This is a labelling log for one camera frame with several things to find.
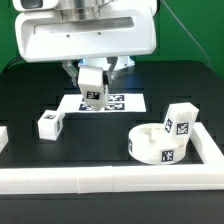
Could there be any white sheet with tags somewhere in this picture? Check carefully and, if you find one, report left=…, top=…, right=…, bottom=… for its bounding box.
left=58, top=93, right=146, bottom=113

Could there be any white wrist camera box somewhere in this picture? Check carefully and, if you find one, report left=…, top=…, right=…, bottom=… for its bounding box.
left=12, top=0, right=59, bottom=12

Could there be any white round stool seat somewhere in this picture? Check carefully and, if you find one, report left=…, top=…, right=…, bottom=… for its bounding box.
left=128, top=123, right=186, bottom=165

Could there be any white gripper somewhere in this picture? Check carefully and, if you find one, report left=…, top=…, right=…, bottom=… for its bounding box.
left=15, top=0, right=157, bottom=86

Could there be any white right fence bar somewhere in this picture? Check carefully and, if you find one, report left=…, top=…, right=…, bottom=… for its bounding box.
left=190, top=122, right=224, bottom=165

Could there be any white left fence piece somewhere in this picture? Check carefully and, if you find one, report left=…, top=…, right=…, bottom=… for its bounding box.
left=0, top=126, right=8, bottom=153

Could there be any black cable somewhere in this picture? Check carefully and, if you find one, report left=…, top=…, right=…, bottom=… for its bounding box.
left=0, top=56, right=24, bottom=75

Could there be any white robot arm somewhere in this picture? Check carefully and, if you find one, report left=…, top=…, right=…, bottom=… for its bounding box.
left=12, top=0, right=157, bottom=77

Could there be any white front fence bar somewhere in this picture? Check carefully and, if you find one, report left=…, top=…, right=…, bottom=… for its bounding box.
left=0, top=165, right=224, bottom=195

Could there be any white fence bar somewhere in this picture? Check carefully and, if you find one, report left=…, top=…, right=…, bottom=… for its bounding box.
left=190, top=122, right=224, bottom=165
left=0, top=165, right=224, bottom=195

